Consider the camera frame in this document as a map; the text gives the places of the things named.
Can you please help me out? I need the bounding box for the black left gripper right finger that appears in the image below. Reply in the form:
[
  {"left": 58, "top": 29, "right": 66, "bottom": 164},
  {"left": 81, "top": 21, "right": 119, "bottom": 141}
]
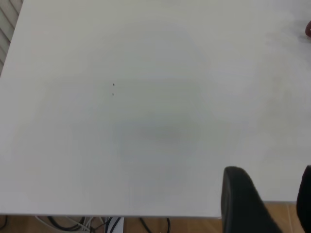
[{"left": 296, "top": 165, "right": 311, "bottom": 233}]

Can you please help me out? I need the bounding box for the white floor cable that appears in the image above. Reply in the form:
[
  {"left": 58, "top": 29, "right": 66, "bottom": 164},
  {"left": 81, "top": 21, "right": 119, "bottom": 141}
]
[{"left": 35, "top": 216, "right": 94, "bottom": 233}]

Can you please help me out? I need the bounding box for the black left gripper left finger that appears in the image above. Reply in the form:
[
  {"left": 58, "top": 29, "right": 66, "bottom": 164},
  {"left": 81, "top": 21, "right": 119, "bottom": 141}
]
[{"left": 222, "top": 166, "right": 284, "bottom": 233}]

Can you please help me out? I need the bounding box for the white slatted panel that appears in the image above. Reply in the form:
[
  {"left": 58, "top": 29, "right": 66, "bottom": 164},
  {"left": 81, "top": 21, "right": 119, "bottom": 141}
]
[{"left": 0, "top": 0, "right": 24, "bottom": 73}]

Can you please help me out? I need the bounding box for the black floor cable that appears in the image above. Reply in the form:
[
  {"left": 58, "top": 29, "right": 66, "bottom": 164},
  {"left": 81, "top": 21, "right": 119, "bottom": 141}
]
[
  {"left": 139, "top": 217, "right": 171, "bottom": 233},
  {"left": 47, "top": 216, "right": 82, "bottom": 232}
]

